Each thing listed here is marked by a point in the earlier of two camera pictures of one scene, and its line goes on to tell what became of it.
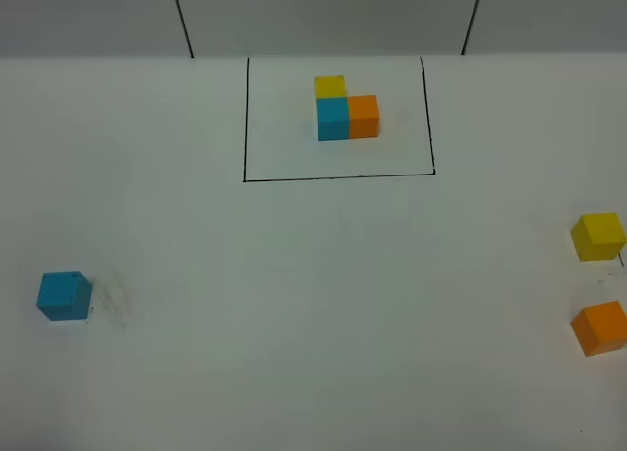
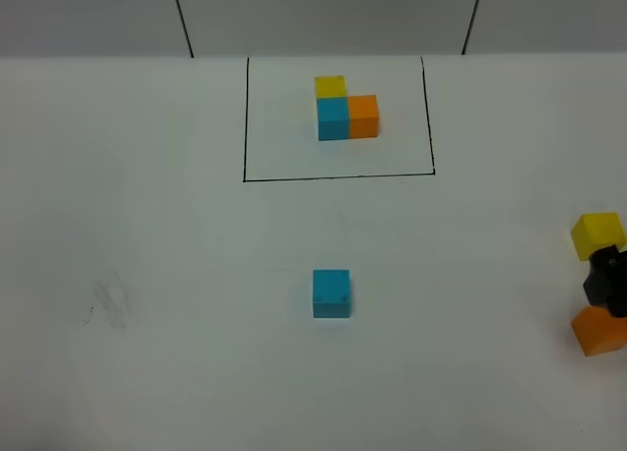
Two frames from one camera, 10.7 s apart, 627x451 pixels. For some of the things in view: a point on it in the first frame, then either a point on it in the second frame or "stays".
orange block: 601,328 stays
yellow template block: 330,87 stays
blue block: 65,295 -> 331,293
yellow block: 598,236 stays
